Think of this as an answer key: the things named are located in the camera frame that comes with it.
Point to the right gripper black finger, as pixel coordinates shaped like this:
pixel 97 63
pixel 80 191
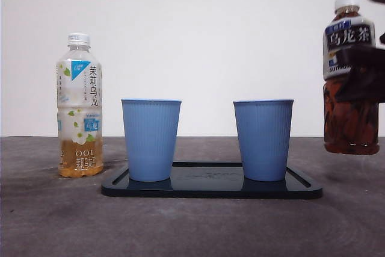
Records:
pixel 367 82

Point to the dark oolong tea bottle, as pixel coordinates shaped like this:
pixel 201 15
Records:
pixel 349 127

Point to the pale jasmine oolong tea bottle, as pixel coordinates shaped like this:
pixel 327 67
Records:
pixel 79 103

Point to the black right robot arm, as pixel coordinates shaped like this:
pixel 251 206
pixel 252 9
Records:
pixel 382 38

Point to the blue ribbed plastic cup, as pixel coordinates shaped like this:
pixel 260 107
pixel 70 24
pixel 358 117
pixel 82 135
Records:
pixel 263 139
pixel 150 139

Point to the dark teal rectangular tray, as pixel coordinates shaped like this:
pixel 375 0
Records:
pixel 207 189

